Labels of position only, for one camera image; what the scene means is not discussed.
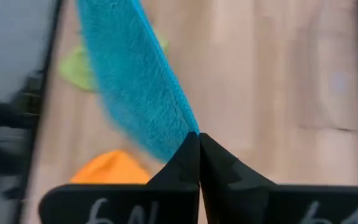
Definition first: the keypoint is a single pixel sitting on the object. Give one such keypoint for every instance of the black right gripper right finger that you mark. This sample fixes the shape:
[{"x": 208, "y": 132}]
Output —
[{"x": 291, "y": 205}]

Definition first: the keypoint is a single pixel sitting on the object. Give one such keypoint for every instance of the blue microfiber towel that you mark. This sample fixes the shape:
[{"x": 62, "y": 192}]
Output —
[{"x": 129, "y": 77}]

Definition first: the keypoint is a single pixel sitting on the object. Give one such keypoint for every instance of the orange microfiber towel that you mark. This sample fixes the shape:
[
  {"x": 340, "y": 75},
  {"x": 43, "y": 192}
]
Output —
[{"x": 110, "y": 169}]

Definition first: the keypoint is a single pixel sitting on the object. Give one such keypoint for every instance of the green microfiber towel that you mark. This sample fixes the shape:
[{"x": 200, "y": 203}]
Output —
[{"x": 76, "y": 71}]

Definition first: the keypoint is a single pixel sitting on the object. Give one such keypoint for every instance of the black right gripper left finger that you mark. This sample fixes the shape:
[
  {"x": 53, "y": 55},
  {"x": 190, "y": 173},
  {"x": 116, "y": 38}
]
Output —
[{"x": 120, "y": 205}]

